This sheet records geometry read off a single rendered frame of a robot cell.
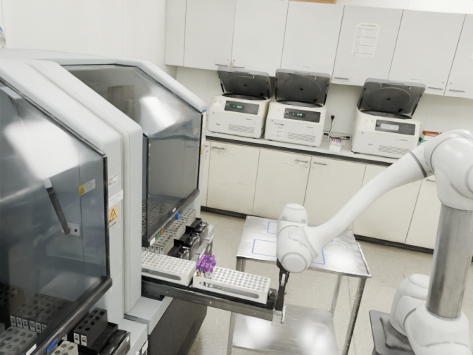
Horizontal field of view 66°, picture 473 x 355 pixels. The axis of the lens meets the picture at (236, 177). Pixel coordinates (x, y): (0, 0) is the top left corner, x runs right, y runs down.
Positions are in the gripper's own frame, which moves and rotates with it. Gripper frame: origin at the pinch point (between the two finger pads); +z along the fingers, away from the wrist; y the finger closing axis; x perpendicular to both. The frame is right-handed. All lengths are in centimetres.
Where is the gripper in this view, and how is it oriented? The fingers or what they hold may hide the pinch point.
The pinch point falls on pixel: (279, 302)
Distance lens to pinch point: 152.1
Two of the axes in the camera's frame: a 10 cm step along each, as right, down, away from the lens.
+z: -0.9, 9.4, 3.3
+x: 9.7, 1.6, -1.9
